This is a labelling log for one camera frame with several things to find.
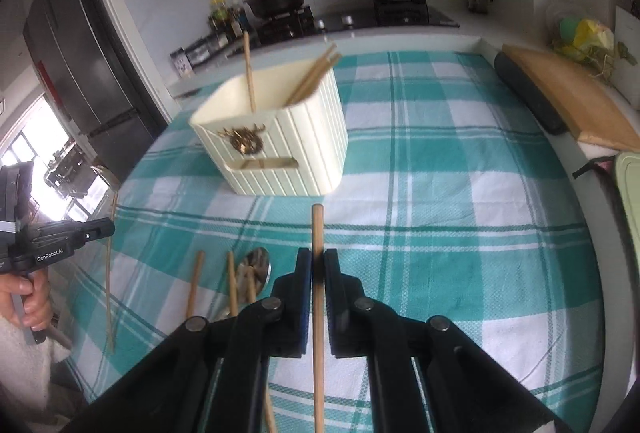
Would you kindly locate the yellow cap sauce bottle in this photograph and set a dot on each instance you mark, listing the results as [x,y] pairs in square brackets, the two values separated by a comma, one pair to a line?
[218,13]

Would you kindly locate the cream ribbed utensil bin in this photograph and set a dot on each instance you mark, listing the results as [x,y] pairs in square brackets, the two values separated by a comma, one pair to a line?
[280,148]

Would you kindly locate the steel spoon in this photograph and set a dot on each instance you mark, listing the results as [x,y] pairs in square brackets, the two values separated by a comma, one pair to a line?
[259,263]

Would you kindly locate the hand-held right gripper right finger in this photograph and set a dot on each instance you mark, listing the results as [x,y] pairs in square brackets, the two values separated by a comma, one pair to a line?
[336,313]

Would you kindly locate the green cutting board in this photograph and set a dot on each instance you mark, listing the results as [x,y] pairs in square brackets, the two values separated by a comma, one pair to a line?
[631,203]

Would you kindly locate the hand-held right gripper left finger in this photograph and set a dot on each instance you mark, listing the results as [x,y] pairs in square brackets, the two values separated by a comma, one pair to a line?
[305,333]

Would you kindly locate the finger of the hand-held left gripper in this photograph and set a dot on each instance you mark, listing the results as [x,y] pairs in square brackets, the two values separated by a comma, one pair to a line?
[92,230]

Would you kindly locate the teal checkered tablecloth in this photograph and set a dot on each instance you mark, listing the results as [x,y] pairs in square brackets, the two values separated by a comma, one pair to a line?
[450,223]

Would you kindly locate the wooden chopstick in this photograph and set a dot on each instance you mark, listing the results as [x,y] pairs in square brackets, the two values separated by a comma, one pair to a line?
[108,283]
[232,283]
[248,73]
[310,75]
[320,77]
[195,283]
[317,233]

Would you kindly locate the person's left forearm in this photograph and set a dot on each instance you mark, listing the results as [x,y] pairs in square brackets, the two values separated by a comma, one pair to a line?
[25,363]

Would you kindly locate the clear plastic bag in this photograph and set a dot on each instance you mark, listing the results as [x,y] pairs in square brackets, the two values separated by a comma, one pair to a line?
[585,35]

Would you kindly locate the grey refrigerator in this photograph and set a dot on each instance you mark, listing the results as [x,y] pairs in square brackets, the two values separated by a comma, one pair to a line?
[85,78]

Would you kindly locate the person's left hand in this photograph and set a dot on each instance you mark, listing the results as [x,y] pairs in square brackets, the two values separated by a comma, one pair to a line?
[35,305]

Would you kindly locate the dark sauce bottle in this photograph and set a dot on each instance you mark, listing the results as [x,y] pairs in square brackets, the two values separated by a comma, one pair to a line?
[241,19]

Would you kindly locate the black gas stove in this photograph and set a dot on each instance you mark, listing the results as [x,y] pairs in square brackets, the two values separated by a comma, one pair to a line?
[350,20]

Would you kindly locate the wooden cutting board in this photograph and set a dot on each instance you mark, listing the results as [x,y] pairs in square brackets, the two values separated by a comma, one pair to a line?
[575,98]

